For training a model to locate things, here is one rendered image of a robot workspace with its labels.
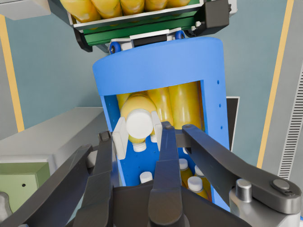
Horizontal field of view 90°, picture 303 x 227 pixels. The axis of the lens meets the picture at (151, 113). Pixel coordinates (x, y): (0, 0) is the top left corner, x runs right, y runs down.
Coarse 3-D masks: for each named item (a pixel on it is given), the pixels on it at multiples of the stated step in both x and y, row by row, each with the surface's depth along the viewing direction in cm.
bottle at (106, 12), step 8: (96, 0) 35; (104, 0) 35; (112, 0) 36; (96, 8) 39; (104, 8) 38; (112, 8) 39; (120, 8) 44; (104, 16) 42; (112, 16) 43; (120, 16) 47
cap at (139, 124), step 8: (136, 112) 21; (144, 112) 21; (128, 120) 21; (136, 120) 21; (144, 120) 21; (128, 128) 21; (136, 128) 21; (144, 128) 21; (152, 128) 21; (136, 136) 21; (144, 136) 22
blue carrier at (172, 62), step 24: (144, 48) 22; (168, 48) 22; (192, 48) 22; (216, 48) 25; (96, 72) 28; (120, 72) 24; (144, 72) 23; (168, 72) 22; (192, 72) 23; (216, 72) 26; (216, 96) 26; (216, 120) 27; (120, 168) 39; (144, 168) 53; (192, 168) 55; (216, 192) 29
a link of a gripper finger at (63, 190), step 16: (80, 160) 12; (64, 176) 10; (80, 176) 11; (48, 192) 8; (64, 192) 9; (80, 192) 11; (32, 208) 7; (48, 208) 8; (64, 208) 9; (0, 224) 7; (16, 224) 7; (32, 224) 7; (48, 224) 8; (64, 224) 9
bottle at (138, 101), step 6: (132, 96) 29; (138, 96) 27; (144, 96) 28; (126, 102) 26; (132, 102) 25; (138, 102) 24; (144, 102) 25; (150, 102) 26; (126, 108) 24; (132, 108) 24; (138, 108) 23; (144, 108) 24; (150, 108) 24; (156, 108) 27; (120, 114) 26; (126, 114) 24; (150, 114) 23; (126, 120) 23
